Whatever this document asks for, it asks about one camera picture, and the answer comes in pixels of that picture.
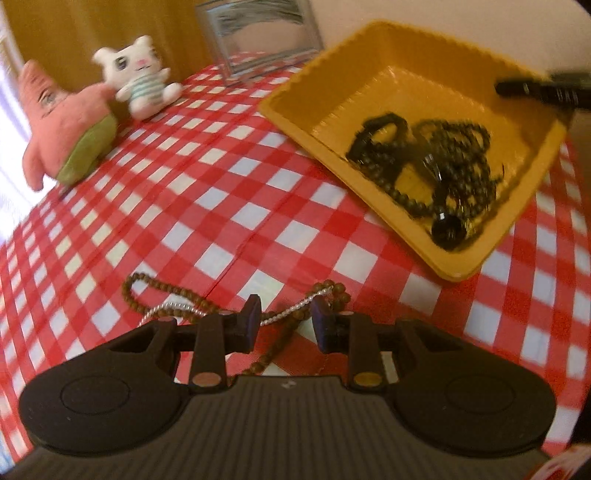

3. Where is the brown wooden bead necklace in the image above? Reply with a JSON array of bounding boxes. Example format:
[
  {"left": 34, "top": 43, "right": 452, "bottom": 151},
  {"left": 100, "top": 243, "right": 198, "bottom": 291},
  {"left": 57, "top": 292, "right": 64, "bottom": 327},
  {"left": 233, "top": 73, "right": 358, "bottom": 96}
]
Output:
[{"left": 120, "top": 271, "right": 352, "bottom": 377}]

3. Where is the black strap wristwatch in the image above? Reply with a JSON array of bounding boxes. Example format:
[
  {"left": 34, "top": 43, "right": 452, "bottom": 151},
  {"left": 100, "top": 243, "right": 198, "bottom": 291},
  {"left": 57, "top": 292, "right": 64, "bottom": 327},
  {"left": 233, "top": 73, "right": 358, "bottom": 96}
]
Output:
[{"left": 417, "top": 151, "right": 467, "bottom": 251}]

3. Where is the dark beaded necklace pile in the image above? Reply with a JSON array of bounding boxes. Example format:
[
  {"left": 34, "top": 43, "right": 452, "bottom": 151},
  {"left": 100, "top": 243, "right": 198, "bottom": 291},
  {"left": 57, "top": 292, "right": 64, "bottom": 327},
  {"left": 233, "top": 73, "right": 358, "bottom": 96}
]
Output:
[{"left": 345, "top": 112, "right": 505, "bottom": 232}]

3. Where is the yellow plastic tray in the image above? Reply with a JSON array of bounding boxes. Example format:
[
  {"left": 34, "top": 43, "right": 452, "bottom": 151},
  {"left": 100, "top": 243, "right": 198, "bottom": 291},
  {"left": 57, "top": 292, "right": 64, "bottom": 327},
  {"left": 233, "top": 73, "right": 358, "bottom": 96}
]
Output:
[{"left": 259, "top": 20, "right": 571, "bottom": 282}]

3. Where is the red checkered tablecloth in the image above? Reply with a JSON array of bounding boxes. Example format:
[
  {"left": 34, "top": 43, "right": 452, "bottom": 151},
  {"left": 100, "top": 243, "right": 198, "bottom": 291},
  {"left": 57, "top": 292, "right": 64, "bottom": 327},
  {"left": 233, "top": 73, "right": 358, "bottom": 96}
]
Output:
[{"left": 1, "top": 67, "right": 590, "bottom": 469}]

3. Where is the pink starfish plush toy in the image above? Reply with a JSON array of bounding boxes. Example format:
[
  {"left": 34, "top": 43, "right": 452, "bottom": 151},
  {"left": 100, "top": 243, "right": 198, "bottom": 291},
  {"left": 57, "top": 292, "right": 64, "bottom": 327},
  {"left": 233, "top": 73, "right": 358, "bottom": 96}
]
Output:
[{"left": 18, "top": 60, "right": 117, "bottom": 191}]

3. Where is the white bunny plush toy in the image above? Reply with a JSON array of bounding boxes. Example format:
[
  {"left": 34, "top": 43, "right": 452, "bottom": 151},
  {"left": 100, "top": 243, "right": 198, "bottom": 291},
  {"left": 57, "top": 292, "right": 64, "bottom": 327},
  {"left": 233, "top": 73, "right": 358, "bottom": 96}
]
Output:
[{"left": 92, "top": 35, "right": 182, "bottom": 121}]

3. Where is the wooden door panel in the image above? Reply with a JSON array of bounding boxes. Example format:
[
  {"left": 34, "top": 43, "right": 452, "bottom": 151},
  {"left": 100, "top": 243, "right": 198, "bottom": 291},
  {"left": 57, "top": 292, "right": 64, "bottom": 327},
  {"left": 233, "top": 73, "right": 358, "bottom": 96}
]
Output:
[{"left": 2, "top": 0, "right": 212, "bottom": 90}]

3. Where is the glass sand art frame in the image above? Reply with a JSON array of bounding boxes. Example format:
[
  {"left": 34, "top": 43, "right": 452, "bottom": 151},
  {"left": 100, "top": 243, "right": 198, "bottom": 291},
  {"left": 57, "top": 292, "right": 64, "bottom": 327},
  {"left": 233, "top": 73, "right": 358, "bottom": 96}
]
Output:
[{"left": 195, "top": 1, "right": 324, "bottom": 86}]

